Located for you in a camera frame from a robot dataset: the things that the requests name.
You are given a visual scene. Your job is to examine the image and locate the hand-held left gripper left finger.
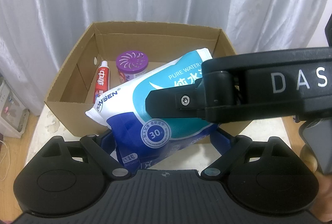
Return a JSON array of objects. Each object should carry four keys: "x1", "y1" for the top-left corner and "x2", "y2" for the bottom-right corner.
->
[{"x1": 42, "y1": 130, "x2": 132, "y2": 179}]

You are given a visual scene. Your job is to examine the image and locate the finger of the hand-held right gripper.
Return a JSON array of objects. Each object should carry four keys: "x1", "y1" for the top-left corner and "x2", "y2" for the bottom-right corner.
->
[{"x1": 145, "y1": 78, "x2": 208, "y2": 121}]

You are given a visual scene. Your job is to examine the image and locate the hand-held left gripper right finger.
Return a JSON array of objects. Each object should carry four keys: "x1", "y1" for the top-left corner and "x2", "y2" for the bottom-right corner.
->
[{"x1": 200, "y1": 127, "x2": 292, "y2": 178}]

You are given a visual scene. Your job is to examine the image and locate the blue wet wipes pack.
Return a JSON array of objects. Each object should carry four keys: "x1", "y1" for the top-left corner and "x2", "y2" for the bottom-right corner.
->
[{"x1": 85, "y1": 48, "x2": 221, "y2": 170}]

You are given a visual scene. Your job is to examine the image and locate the purple lidded air freshener jar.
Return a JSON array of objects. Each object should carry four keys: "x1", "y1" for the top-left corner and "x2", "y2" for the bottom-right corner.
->
[{"x1": 116, "y1": 51, "x2": 150, "y2": 84}]

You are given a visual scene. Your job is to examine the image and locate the red toothpaste tube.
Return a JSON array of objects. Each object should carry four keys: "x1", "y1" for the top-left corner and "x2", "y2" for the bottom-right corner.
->
[{"x1": 93, "y1": 60, "x2": 111, "y2": 104}]

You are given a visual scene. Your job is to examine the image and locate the brown cardboard box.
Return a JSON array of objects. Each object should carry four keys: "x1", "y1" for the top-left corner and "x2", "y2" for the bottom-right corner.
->
[{"x1": 44, "y1": 21, "x2": 254, "y2": 144}]

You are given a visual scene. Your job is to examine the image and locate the person's right hand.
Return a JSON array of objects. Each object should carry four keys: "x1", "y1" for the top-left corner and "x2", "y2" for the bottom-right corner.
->
[{"x1": 300, "y1": 145, "x2": 332, "y2": 222}]

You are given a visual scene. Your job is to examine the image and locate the white cable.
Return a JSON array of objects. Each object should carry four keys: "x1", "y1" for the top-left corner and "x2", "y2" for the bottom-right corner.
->
[{"x1": 0, "y1": 133, "x2": 11, "y2": 181}]

